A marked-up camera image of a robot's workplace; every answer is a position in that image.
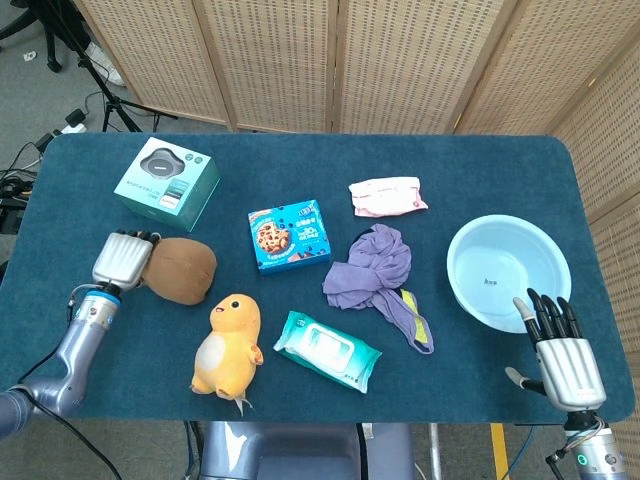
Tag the purple cloth with yellow trim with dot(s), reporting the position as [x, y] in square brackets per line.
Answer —
[370, 270]

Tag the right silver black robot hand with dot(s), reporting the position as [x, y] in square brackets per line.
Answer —
[570, 365]

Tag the metal table leg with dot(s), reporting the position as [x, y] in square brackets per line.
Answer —
[435, 450]

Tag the orange plush toy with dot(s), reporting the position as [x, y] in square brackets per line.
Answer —
[230, 340]

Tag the dark blue table mat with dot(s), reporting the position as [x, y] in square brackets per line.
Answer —
[300, 160]

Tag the light blue plastic basin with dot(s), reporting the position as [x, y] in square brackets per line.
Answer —
[500, 260]

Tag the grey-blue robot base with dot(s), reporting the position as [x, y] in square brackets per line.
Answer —
[300, 450]

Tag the green wet wipes pack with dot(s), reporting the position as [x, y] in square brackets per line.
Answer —
[325, 350]

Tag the wicker folding screen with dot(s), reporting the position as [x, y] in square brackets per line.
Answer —
[280, 60]

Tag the black tripod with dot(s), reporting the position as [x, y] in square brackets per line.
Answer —
[112, 107]

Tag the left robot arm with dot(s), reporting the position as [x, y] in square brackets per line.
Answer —
[75, 350]

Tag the brown plush toy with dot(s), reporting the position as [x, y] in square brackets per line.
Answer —
[185, 270]

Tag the pink folded cloth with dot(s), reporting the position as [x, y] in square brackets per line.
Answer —
[387, 197]

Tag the white shoe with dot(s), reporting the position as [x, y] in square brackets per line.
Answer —
[105, 65]

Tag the teal speaker box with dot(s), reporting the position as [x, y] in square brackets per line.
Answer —
[165, 190]

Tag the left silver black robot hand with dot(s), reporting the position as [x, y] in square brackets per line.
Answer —
[120, 260]

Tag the white power strip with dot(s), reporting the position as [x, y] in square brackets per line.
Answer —
[73, 128]

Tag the blue cookie box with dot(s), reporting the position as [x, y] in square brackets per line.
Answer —
[290, 240]

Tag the black office chair base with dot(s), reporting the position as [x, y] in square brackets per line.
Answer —
[50, 45]

